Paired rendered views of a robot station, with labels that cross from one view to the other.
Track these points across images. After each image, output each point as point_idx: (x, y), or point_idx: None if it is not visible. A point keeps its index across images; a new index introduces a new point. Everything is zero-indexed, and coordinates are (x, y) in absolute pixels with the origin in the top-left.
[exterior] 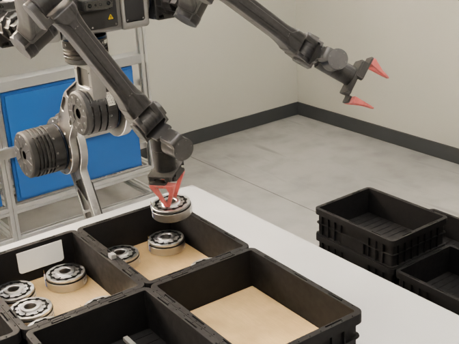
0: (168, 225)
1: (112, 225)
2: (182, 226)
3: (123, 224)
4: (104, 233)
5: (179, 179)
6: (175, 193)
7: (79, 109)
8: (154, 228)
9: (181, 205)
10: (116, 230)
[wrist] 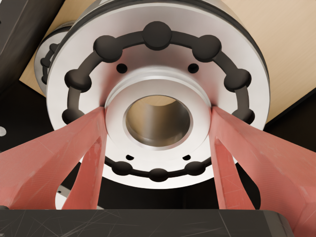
0: (11, 93)
1: (126, 205)
2: (21, 53)
3: (102, 186)
4: (146, 206)
5: (57, 165)
6: (99, 126)
7: None
8: (45, 117)
9: (191, 47)
10: (122, 189)
